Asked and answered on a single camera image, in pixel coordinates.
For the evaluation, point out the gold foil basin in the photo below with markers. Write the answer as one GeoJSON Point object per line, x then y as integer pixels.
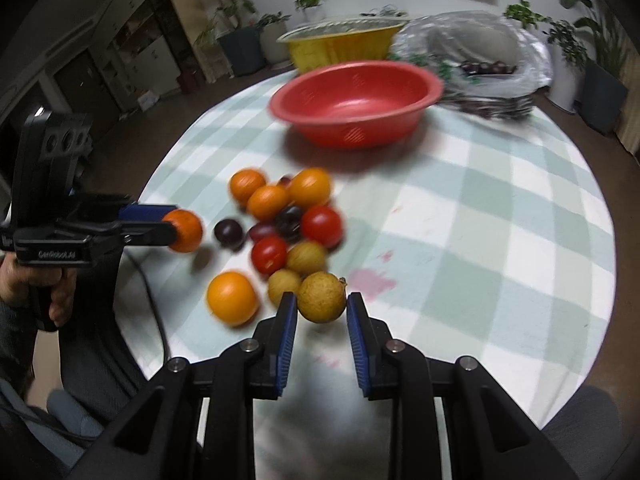
{"type": "Point", "coordinates": [333, 42]}

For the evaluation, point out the small plant on cabinet right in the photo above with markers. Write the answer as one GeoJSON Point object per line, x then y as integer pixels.
{"type": "Point", "coordinates": [522, 12]}

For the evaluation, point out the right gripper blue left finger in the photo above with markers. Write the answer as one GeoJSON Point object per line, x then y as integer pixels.
{"type": "Point", "coordinates": [255, 368]}

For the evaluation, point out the white shelving unit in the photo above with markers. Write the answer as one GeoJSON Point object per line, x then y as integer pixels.
{"type": "Point", "coordinates": [92, 56]}

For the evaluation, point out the orange top of pile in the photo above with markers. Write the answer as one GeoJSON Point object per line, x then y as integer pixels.
{"type": "Point", "coordinates": [310, 187]}

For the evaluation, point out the bushy plant in white pot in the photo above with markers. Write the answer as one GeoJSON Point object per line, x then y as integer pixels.
{"type": "Point", "coordinates": [569, 57]}

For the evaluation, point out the dark plum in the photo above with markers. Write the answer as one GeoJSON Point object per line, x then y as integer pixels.
{"type": "Point", "coordinates": [288, 223]}
{"type": "Point", "coordinates": [229, 234]}

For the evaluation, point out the large orange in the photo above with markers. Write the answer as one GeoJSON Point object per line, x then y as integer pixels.
{"type": "Point", "coordinates": [231, 297]}

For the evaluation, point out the plant in white pot left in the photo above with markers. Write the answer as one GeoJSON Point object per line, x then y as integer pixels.
{"type": "Point", "coordinates": [270, 28]}

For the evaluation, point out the pile of dark cherries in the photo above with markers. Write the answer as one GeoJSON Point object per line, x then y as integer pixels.
{"type": "Point", "coordinates": [470, 68]}

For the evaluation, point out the green checkered tablecloth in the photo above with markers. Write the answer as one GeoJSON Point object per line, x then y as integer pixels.
{"type": "Point", "coordinates": [470, 236]}

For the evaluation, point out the clear plastic bag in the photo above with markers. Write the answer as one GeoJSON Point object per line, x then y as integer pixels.
{"type": "Point", "coordinates": [441, 42]}

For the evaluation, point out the large leaf plant dark pot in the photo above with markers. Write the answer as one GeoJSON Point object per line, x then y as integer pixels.
{"type": "Point", "coordinates": [603, 93]}

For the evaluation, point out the tall plant in dark pot left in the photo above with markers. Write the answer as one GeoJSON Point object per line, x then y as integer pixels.
{"type": "Point", "coordinates": [237, 36]}

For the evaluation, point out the longan front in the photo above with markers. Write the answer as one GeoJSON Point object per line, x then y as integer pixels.
{"type": "Point", "coordinates": [321, 297]}

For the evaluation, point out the longan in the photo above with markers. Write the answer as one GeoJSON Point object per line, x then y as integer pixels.
{"type": "Point", "coordinates": [280, 282]}
{"type": "Point", "coordinates": [321, 297]}
{"type": "Point", "coordinates": [307, 258]}

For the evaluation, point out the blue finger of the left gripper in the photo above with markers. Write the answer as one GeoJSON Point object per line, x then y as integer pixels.
{"type": "Point", "coordinates": [136, 212]}
{"type": "Point", "coordinates": [148, 233]}

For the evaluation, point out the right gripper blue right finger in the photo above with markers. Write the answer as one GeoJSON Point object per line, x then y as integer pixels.
{"type": "Point", "coordinates": [389, 369]}

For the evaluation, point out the person's left hand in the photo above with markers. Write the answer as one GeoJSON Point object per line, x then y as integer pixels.
{"type": "Point", "coordinates": [24, 286]}

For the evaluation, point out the red tomato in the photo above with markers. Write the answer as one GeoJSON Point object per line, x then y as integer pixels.
{"type": "Point", "coordinates": [322, 224]}
{"type": "Point", "coordinates": [269, 255]}

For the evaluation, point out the oblong red grape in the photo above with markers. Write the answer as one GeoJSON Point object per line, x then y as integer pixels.
{"type": "Point", "coordinates": [262, 230]}

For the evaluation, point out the red plastic colander bowl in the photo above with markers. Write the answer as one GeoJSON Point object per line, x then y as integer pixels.
{"type": "Point", "coordinates": [353, 105]}

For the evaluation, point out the mandarin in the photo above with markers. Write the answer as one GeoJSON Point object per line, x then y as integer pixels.
{"type": "Point", "coordinates": [267, 202]}
{"type": "Point", "coordinates": [189, 230]}

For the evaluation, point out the small plant on cabinet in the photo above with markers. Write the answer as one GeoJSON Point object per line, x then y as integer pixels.
{"type": "Point", "coordinates": [522, 12]}
{"type": "Point", "coordinates": [312, 10]}

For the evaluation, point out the small plant on cabinet left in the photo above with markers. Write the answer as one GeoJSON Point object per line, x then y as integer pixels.
{"type": "Point", "coordinates": [312, 10]}

